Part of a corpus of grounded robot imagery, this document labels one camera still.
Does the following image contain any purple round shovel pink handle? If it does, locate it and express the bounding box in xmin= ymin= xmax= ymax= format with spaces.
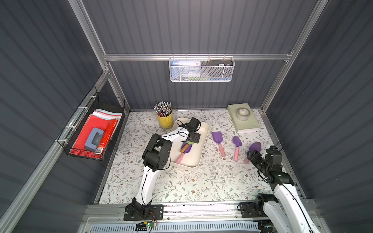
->
xmin=176 ymin=143 xmax=192 ymax=164

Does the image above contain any purple square shovel pink handle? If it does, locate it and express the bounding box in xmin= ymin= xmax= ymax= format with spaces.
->
xmin=212 ymin=132 xmax=226 ymax=157

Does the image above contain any purple pointed shovel pink handle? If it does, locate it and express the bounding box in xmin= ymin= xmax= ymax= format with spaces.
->
xmin=232 ymin=136 xmax=242 ymax=162

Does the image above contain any green shovel wooden handle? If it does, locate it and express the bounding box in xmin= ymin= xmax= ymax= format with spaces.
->
xmin=180 ymin=141 xmax=194 ymax=153

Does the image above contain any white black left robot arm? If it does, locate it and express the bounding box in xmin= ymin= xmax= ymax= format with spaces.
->
xmin=130 ymin=117 xmax=202 ymax=215

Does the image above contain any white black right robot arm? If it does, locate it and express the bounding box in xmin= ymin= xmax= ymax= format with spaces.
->
xmin=245 ymin=146 xmax=320 ymax=233

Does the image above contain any cream plastic storage tray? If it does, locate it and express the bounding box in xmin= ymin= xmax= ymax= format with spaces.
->
xmin=170 ymin=122 xmax=210 ymax=170

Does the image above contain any pale green box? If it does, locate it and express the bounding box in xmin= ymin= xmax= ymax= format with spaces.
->
xmin=227 ymin=103 xmax=260 ymax=133

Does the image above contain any blue box in basket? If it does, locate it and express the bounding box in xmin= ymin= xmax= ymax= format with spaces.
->
xmin=170 ymin=61 xmax=201 ymax=80

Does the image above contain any red stapler box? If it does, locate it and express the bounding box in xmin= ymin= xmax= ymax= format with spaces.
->
xmin=95 ymin=118 xmax=118 ymax=154

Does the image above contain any yellow pencil cup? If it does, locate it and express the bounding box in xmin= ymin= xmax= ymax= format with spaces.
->
xmin=157 ymin=113 xmax=173 ymax=129

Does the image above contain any bundle of pencils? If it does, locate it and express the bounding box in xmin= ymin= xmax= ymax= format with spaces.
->
xmin=153 ymin=102 xmax=173 ymax=117

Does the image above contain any floral table mat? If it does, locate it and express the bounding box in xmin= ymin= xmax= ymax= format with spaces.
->
xmin=99 ymin=109 xmax=273 ymax=204

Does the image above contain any white tape roll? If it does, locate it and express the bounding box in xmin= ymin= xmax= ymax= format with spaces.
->
xmin=236 ymin=108 xmax=251 ymax=121

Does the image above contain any black device in basket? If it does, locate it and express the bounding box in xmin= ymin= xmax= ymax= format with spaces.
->
xmin=208 ymin=60 xmax=235 ymax=79

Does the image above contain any white vented panel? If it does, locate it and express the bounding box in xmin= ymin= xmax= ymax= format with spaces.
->
xmin=89 ymin=220 xmax=261 ymax=233

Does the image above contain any red folder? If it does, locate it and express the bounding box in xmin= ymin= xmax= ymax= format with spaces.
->
xmin=72 ymin=115 xmax=110 ymax=150

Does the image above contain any small green circuit board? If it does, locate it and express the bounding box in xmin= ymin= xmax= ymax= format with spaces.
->
xmin=135 ymin=221 xmax=157 ymax=232

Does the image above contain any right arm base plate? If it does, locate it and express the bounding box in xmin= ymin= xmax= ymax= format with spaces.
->
xmin=238 ymin=202 xmax=267 ymax=218

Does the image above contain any white wire wall basket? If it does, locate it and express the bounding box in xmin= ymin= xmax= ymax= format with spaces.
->
xmin=169 ymin=56 xmax=236 ymax=82

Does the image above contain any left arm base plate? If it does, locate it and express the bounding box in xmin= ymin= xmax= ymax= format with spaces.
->
xmin=123 ymin=204 xmax=164 ymax=221

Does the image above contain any black wire side basket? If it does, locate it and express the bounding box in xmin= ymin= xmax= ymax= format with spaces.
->
xmin=57 ymin=87 xmax=125 ymax=160

